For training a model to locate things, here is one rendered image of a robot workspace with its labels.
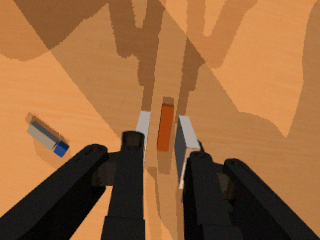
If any small blue cube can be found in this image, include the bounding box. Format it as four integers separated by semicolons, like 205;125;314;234
53;140;70;158

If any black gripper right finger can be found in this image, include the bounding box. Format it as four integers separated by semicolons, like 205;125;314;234
174;115;320;240

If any grey rod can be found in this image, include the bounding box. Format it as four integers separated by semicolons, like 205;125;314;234
26;121;59;150

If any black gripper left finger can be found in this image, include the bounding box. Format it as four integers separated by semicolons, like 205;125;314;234
0;111;151;240

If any orange rod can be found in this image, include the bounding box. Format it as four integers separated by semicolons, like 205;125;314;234
157;103;174;152

